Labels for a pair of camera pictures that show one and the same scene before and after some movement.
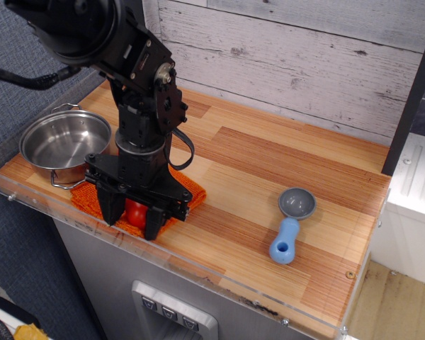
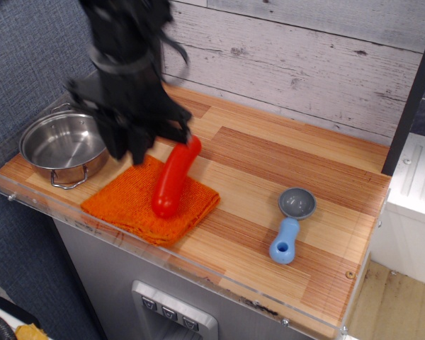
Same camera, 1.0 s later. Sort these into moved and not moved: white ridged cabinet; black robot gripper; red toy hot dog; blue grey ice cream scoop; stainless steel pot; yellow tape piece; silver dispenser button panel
Moved: red toy hot dog; black robot gripper
Not moved: blue grey ice cream scoop; yellow tape piece; white ridged cabinet; silver dispenser button panel; stainless steel pot
